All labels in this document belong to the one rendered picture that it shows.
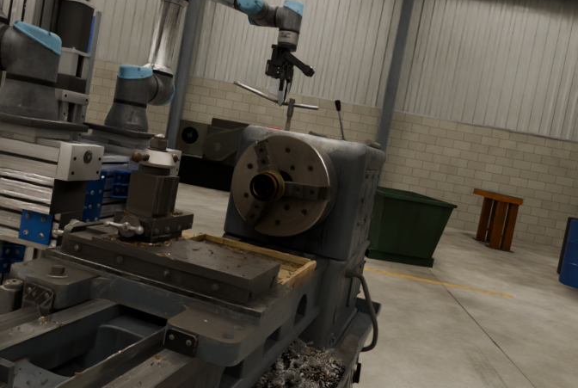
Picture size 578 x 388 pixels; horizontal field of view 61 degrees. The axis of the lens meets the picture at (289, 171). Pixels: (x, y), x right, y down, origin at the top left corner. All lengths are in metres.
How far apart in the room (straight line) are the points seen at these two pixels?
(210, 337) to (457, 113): 11.42
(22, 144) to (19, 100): 0.11
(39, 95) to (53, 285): 0.61
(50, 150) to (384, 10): 11.13
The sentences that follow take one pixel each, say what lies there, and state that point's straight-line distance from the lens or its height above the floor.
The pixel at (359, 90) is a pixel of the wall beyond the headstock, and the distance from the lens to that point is 11.72.
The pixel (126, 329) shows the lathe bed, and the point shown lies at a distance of 0.96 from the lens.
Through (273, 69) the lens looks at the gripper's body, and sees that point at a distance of 1.76.
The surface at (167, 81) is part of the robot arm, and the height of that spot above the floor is 1.36.
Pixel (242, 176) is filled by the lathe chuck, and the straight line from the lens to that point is 1.54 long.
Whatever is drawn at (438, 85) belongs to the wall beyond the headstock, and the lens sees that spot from 12.00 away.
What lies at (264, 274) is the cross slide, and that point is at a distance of 0.93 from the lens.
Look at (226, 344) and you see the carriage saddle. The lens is 0.78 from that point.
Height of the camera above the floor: 1.21
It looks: 3 degrees down
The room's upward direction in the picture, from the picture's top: 10 degrees clockwise
